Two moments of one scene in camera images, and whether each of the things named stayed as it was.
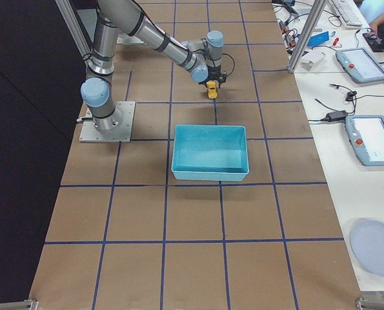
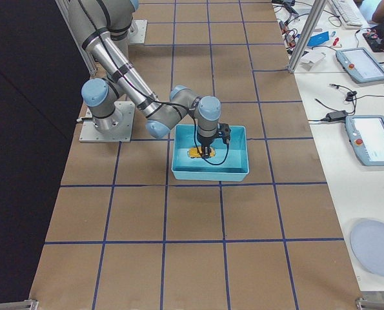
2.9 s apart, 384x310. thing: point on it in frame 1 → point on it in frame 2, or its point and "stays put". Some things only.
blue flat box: (319, 38) stays put
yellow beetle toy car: (212, 89) → (193, 152)
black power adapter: (336, 116) stays put
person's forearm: (383, 19) → (382, 10)
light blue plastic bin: (210, 152) stays put
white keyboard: (349, 14) stays put
